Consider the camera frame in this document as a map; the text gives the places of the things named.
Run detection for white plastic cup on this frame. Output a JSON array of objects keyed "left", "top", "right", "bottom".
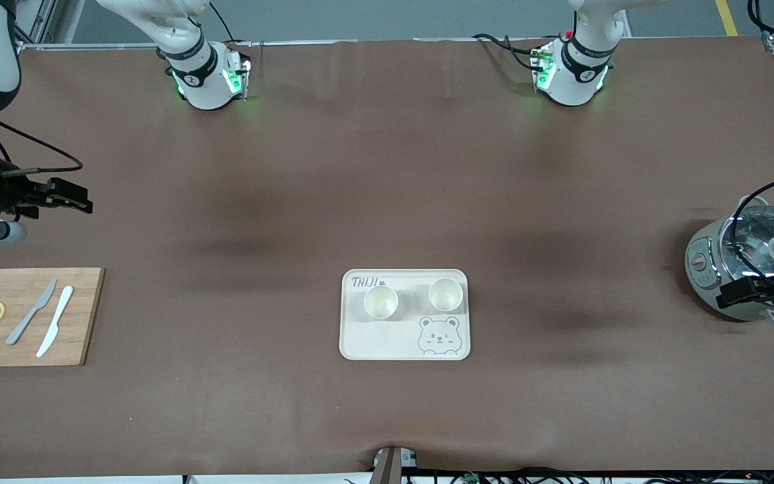
[
  {"left": 363, "top": 285, "right": 400, "bottom": 319},
  {"left": 428, "top": 278, "right": 464, "bottom": 312}
]

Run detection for cream tray with bear print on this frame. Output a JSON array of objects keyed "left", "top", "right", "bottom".
[{"left": 339, "top": 268, "right": 472, "bottom": 362}]

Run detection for grey electric cooking pot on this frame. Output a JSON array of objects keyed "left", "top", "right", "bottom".
[{"left": 685, "top": 195, "right": 774, "bottom": 329}]

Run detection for glass pot lid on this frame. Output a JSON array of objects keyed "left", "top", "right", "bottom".
[{"left": 718, "top": 205, "right": 774, "bottom": 296}]

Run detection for grey plastic knife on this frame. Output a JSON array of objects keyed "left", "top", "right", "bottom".
[{"left": 5, "top": 278, "right": 58, "bottom": 346}]

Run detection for white plastic knife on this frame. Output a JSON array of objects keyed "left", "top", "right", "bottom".
[{"left": 36, "top": 285, "right": 75, "bottom": 358}]

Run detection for bamboo cutting board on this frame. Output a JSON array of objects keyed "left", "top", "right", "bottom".
[{"left": 0, "top": 268, "right": 105, "bottom": 368}]

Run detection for silver table edge rail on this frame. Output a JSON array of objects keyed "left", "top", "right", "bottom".
[{"left": 17, "top": 39, "right": 361, "bottom": 53}]

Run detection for aluminium frame structure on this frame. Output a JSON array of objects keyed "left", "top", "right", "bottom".
[{"left": 14, "top": 0, "right": 85, "bottom": 53}]

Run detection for black right base cable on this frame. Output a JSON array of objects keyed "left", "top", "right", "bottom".
[{"left": 209, "top": 0, "right": 239, "bottom": 44}]

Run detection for black left base cables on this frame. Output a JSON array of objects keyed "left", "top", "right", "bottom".
[{"left": 472, "top": 32, "right": 544, "bottom": 73}]

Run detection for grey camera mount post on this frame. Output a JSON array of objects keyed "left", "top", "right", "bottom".
[{"left": 368, "top": 445, "right": 420, "bottom": 484}]

